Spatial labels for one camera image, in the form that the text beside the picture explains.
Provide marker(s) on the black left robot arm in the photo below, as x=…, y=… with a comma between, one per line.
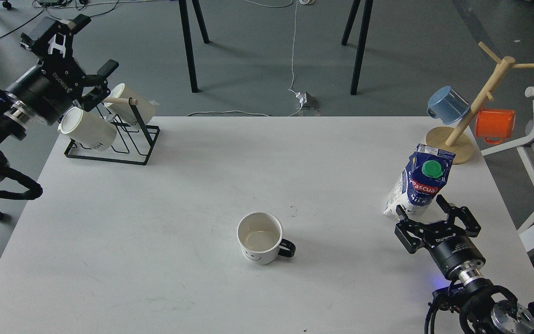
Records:
x=14, y=119

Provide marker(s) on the cream mug on rack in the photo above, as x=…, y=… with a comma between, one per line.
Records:
x=90, y=130
x=124, y=110

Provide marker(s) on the white power plug adapter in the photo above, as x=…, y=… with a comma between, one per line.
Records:
x=306, y=101

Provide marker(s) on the cream mug rear on rack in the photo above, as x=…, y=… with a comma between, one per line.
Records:
x=124, y=110

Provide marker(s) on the wooden mug tree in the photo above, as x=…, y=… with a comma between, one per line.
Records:
x=454, y=139

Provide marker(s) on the white mug with black handle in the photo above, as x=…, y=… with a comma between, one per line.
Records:
x=260, y=237

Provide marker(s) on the black wire mug rack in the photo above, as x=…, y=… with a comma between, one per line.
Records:
x=132, y=145

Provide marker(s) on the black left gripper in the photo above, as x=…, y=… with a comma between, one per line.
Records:
x=50, y=87

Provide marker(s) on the black table legs right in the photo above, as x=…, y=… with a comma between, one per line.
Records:
x=362, y=38

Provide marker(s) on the blue mug on tree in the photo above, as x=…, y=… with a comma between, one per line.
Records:
x=447, y=105

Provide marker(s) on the orange mug on tree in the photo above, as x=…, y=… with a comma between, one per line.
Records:
x=494, y=125

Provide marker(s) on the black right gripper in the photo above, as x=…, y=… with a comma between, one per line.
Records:
x=449, y=245

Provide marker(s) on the cream mug front on rack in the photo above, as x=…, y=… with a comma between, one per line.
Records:
x=90, y=130

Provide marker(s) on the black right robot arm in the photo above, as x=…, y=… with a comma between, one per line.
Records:
x=482, y=306

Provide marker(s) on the blue white milk carton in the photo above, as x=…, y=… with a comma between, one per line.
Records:
x=425, y=174

